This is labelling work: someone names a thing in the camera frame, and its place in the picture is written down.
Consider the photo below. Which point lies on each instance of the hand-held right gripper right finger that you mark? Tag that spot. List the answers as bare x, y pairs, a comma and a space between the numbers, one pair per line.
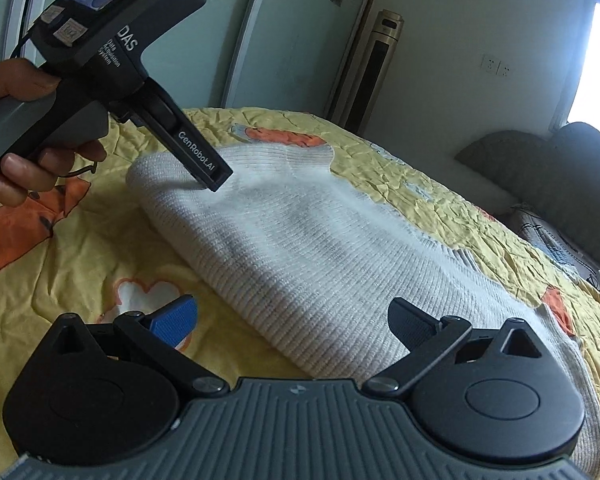
410, 325

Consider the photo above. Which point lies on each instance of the yellow printed quilt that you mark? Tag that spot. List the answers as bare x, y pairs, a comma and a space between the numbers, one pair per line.
80, 260

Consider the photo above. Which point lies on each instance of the bright window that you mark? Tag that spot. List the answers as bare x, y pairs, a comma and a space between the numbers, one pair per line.
597, 60

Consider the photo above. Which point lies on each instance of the gold standing air conditioner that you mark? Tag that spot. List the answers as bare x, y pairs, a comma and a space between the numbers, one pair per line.
367, 70

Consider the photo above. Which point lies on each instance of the white wall socket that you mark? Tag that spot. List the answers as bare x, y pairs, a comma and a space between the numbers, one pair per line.
489, 62
505, 68

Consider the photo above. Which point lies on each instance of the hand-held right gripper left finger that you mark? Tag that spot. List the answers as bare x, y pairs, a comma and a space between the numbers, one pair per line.
172, 317

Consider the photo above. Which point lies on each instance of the white knit sweater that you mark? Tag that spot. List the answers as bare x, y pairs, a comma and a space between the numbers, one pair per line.
305, 260

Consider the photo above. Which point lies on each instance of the glass sliding wardrobe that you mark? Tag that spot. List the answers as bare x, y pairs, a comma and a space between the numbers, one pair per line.
280, 35

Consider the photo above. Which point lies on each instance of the person's left hand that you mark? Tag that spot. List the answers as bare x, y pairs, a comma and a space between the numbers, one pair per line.
45, 170

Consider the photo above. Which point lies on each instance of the grey padded headboard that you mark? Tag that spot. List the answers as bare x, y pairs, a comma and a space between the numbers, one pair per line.
555, 175

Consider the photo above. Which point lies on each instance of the patterned pillow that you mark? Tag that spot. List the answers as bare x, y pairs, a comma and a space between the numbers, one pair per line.
555, 245

